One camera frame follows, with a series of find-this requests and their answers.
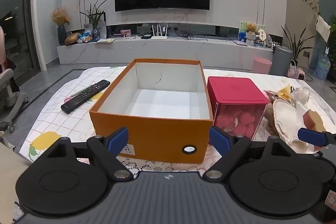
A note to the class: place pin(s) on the dark vase with dried flowers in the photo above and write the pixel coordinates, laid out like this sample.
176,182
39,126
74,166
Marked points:
61,35

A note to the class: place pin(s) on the beige cushion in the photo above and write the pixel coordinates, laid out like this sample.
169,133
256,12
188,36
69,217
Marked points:
10,174

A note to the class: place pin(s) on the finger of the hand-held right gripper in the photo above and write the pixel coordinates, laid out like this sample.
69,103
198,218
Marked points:
312,136

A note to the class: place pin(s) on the snack packets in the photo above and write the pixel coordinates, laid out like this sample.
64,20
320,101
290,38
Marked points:
85,37

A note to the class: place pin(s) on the tall leafy potted plant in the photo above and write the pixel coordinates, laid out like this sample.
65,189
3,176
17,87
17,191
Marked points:
296,45

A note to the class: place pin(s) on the pink photo card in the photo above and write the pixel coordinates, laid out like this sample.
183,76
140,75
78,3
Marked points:
125,33

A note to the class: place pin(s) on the brown round ornament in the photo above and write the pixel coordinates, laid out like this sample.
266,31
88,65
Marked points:
72,39

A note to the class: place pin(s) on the bushy green plant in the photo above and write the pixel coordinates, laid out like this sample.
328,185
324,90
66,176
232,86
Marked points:
333,43

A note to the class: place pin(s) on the orange cardboard box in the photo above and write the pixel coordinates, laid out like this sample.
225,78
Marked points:
157,134

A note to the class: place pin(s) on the flat book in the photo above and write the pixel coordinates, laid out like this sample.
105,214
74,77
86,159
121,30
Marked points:
240,43

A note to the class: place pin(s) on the decorative plate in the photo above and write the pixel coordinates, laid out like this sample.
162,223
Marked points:
270,40

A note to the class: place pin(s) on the white hanging cloth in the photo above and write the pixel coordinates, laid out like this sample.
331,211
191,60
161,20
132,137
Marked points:
323,28

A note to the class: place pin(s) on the wall socket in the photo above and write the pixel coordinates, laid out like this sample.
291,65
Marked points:
306,53

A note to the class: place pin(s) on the teddy bear on console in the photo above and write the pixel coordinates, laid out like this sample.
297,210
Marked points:
250,39

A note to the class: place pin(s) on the clear bag of white yarn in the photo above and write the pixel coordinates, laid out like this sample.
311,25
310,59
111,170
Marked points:
300,95

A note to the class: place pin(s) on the brown foam block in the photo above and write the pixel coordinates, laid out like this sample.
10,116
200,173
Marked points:
313,119

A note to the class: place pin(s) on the green plant in glass vase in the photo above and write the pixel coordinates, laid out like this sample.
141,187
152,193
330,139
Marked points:
95,33

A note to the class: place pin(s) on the white router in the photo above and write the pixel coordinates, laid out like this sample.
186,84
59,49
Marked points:
159,37

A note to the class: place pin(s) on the grey pedal trash can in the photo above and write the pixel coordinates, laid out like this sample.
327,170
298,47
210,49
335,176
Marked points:
281,61

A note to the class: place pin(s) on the papers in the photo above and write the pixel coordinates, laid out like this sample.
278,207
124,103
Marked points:
105,40

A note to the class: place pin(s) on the plaid woven bag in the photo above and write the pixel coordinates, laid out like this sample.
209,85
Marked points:
293,64

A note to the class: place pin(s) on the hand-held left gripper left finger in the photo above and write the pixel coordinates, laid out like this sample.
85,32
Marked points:
119,136

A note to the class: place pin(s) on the brown teddy bear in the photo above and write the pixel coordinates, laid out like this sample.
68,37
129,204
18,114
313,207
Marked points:
251,28

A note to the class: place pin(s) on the black remote control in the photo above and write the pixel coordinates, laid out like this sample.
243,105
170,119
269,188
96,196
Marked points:
84,96

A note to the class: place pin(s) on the green picture board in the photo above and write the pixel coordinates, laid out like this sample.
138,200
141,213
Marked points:
242,27

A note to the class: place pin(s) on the pink and grey chair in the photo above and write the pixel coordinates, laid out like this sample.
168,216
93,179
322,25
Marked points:
8,82

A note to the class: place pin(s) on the clear container with red lid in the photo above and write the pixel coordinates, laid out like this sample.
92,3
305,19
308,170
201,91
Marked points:
236,90

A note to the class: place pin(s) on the blue water bottle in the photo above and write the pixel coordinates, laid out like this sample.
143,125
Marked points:
322,67

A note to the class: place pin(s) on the yellow snack packet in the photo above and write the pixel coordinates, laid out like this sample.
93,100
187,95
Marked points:
285,90

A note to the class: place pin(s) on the pink space heater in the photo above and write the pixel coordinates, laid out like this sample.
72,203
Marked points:
296,73

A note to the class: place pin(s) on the pink waste bin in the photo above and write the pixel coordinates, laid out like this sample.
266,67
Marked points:
262,65

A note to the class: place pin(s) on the black set-top box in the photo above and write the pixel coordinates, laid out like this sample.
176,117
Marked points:
146,37

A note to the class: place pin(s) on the checked lemon print tablecloth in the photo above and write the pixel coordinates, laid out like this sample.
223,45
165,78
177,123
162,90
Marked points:
52,121

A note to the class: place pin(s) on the marble television console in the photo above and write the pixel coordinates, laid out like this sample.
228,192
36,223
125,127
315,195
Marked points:
183,52

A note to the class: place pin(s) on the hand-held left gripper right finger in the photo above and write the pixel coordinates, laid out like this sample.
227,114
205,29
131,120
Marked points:
219,138

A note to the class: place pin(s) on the glass sliding door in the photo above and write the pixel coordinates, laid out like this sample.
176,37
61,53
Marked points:
15,16

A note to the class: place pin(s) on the white round fan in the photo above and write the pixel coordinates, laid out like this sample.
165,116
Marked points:
262,33

